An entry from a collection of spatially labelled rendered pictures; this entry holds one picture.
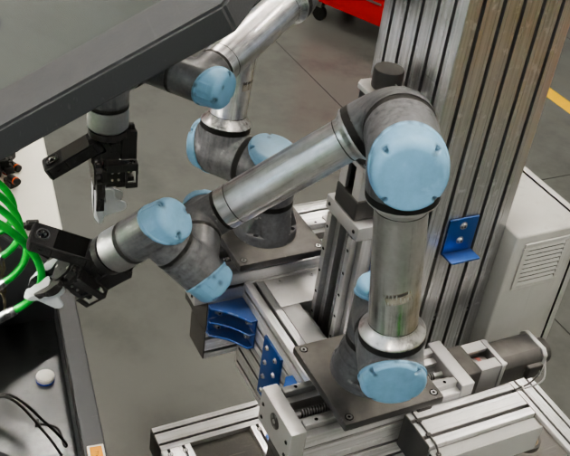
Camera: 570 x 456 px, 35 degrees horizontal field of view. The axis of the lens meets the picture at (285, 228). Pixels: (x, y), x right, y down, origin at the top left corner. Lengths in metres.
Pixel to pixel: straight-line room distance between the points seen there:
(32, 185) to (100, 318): 1.16
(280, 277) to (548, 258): 0.61
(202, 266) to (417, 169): 0.38
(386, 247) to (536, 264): 0.70
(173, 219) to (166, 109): 3.38
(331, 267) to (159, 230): 0.69
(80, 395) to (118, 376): 1.37
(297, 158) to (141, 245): 0.29
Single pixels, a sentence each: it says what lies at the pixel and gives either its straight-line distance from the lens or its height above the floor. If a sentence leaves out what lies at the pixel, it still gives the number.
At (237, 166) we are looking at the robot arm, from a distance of 2.03.
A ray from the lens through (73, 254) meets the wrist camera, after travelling 1.50.
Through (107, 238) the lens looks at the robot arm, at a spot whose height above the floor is 1.41.
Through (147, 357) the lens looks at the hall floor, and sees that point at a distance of 3.28.
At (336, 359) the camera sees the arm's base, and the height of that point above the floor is 1.07.
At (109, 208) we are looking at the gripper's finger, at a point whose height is 1.28.
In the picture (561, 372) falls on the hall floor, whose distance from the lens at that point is 3.60.
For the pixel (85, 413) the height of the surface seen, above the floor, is 0.95.
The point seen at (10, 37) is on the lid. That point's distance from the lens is 1.32.
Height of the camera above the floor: 2.29
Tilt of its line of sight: 35 degrees down
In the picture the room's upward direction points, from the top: 8 degrees clockwise
